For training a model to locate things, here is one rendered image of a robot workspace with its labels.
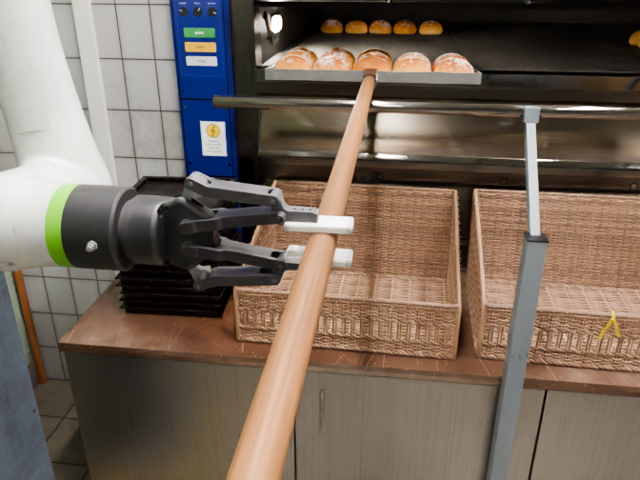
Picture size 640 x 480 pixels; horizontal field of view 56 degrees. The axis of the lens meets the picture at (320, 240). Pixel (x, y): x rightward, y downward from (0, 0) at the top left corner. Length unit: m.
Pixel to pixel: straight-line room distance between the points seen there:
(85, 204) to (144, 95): 1.28
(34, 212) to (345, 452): 1.18
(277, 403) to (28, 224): 0.38
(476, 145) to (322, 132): 0.45
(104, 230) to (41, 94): 0.22
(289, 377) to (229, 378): 1.16
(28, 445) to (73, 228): 0.86
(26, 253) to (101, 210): 0.10
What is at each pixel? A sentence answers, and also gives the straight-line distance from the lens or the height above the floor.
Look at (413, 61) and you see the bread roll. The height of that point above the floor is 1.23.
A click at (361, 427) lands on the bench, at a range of 1.61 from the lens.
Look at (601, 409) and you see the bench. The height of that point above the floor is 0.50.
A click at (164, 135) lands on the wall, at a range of 1.94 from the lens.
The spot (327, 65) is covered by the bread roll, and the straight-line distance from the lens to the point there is 1.61.
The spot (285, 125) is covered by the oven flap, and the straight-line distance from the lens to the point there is 1.83.
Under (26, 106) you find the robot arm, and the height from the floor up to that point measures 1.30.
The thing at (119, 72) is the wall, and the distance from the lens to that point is 1.95.
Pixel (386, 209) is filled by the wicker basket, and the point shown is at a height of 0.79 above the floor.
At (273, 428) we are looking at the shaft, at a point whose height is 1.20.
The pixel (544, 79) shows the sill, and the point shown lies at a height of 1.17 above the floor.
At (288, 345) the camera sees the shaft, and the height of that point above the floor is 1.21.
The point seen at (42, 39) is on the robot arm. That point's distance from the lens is 0.81.
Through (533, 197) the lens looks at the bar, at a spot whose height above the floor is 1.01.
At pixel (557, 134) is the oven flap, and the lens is 1.85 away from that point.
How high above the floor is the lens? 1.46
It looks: 25 degrees down
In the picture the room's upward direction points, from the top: straight up
